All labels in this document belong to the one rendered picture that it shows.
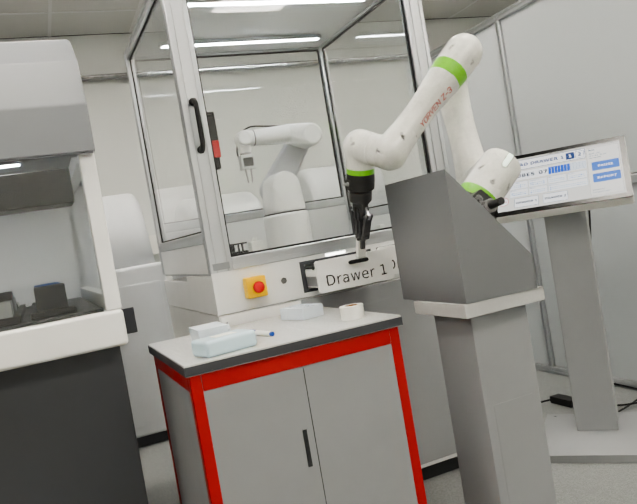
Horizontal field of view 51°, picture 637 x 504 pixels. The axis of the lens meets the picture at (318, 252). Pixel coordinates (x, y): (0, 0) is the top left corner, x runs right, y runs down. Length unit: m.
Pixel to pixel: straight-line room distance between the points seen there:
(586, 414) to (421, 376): 0.73
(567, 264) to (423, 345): 0.68
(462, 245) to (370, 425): 0.56
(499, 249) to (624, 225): 1.60
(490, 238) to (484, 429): 0.56
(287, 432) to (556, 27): 2.61
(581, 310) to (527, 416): 0.88
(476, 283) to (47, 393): 1.26
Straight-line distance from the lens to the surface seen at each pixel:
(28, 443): 2.13
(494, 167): 2.11
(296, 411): 1.83
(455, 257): 1.93
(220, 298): 2.34
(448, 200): 1.91
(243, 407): 1.78
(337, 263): 2.31
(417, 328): 2.65
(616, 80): 3.49
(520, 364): 2.10
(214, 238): 2.33
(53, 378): 2.10
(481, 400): 2.05
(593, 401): 3.01
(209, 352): 1.74
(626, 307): 3.62
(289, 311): 2.19
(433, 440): 2.75
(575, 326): 2.93
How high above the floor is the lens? 1.04
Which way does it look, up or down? 2 degrees down
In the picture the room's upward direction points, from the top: 10 degrees counter-clockwise
